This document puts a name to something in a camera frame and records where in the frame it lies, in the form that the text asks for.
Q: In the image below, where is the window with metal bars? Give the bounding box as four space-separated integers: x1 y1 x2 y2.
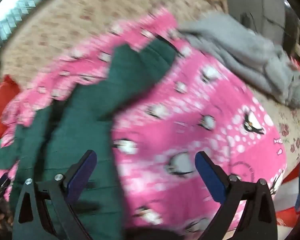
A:
0 0 63 58

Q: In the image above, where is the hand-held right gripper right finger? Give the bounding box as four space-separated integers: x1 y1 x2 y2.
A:
194 151 278 240

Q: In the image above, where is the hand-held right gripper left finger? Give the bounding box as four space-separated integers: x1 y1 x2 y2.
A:
12 150 98 240

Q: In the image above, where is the red pillow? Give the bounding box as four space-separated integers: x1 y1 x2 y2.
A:
0 75 20 140

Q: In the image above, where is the dark green puffer jacket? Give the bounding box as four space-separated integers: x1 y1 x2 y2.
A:
0 39 177 240

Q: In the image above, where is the red and white cloth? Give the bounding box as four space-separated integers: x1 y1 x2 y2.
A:
275 172 300 230

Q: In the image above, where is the grey sweatshirt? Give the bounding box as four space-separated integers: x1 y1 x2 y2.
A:
177 14 300 109

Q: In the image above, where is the pink penguin print blanket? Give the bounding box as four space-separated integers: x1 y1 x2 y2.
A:
0 7 288 238

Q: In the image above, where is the beige floral bed sheet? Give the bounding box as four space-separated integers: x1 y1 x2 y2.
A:
0 0 300 160

